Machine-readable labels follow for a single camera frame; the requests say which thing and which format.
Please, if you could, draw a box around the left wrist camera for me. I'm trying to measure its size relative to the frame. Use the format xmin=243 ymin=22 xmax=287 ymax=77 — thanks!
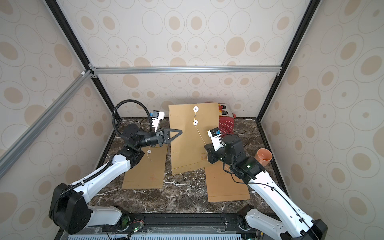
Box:
xmin=150 ymin=110 xmax=165 ymax=132

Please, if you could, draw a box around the brown file envelope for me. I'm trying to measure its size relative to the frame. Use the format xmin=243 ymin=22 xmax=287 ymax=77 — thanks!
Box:
xmin=169 ymin=103 xmax=219 ymax=175
xmin=205 ymin=162 xmax=251 ymax=203
xmin=122 ymin=145 xmax=168 ymax=190

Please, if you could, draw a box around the aluminium rail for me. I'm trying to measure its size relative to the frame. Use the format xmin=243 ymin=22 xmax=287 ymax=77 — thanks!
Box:
xmin=91 ymin=65 xmax=282 ymax=75
xmin=1 ymin=70 xmax=92 ymax=177

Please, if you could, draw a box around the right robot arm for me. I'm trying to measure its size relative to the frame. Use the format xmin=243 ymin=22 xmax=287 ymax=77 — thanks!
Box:
xmin=205 ymin=128 xmax=328 ymax=240

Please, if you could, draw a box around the back aluminium rail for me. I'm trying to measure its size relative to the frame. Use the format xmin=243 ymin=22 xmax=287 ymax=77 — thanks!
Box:
xmin=91 ymin=65 xmax=282 ymax=75

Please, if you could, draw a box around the red polka dot toaster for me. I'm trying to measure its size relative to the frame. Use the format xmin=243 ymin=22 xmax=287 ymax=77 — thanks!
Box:
xmin=219 ymin=103 xmax=236 ymax=135

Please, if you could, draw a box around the envelope white string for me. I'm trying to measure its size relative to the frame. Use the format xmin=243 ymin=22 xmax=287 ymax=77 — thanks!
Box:
xmin=193 ymin=106 xmax=208 ymax=147

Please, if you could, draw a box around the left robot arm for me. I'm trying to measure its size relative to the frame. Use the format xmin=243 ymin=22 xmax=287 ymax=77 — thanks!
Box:
xmin=49 ymin=100 xmax=183 ymax=235

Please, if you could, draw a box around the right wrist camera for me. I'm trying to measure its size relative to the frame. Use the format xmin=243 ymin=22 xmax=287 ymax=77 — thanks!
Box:
xmin=208 ymin=128 xmax=224 ymax=151

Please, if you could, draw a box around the pink cup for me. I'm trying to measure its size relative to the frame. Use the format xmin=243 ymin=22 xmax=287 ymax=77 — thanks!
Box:
xmin=255 ymin=148 xmax=273 ymax=167

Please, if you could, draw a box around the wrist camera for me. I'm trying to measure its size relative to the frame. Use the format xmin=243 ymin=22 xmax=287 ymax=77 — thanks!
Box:
xmin=150 ymin=110 xmax=165 ymax=132
xmin=208 ymin=128 xmax=224 ymax=151

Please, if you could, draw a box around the left aluminium rail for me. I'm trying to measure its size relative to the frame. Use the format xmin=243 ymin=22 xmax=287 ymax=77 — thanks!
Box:
xmin=1 ymin=70 xmax=92 ymax=177

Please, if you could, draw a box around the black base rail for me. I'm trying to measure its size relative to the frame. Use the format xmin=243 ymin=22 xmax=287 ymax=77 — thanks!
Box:
xmin=59 ymin=212 xmax=314 ymax=240

